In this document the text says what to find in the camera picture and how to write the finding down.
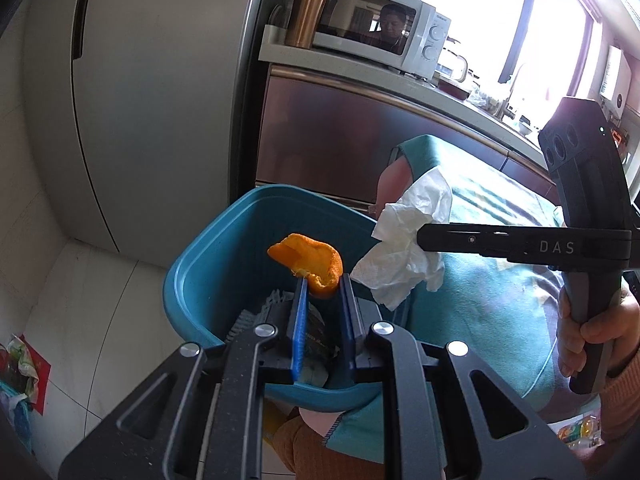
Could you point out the kitchen counter with cabinets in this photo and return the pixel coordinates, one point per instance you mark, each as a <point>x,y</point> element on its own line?
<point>330,125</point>

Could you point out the steel kitchen faucet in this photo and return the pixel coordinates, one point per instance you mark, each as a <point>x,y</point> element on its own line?
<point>505,102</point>

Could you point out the white tissue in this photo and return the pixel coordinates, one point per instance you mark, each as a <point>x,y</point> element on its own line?
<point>394,266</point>

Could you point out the glass electric kettle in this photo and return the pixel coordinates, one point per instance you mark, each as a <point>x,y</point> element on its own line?
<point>453,68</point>

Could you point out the copper travel tumbler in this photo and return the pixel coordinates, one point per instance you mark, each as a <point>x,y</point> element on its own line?
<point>303,22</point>

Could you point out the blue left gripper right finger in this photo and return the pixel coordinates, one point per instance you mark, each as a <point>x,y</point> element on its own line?
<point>348,321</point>

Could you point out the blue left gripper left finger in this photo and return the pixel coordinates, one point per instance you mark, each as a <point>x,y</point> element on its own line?
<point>297,328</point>

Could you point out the teal plastic trash bin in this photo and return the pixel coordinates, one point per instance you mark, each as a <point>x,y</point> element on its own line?
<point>227,270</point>

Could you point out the grey double door refrigerator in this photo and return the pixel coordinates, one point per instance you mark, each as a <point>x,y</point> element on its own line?
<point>130,108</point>

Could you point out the pink sleeve forearm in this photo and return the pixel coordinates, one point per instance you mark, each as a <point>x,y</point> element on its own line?
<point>620,402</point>

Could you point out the window with dark frame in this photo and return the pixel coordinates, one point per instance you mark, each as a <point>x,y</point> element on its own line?
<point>546,41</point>

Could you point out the white microwave oven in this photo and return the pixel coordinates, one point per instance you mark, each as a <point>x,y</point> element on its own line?
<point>407,36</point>

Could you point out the orange peel piece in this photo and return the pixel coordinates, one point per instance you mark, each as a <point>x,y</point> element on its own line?
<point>318,263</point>

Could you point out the white water heater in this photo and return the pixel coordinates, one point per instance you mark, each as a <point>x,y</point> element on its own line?
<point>616,82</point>

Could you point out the person's right hand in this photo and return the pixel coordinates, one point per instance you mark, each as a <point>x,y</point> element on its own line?
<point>619,325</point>

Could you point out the teal patterned tablecloth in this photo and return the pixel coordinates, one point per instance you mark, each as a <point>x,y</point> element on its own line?
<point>505,312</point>

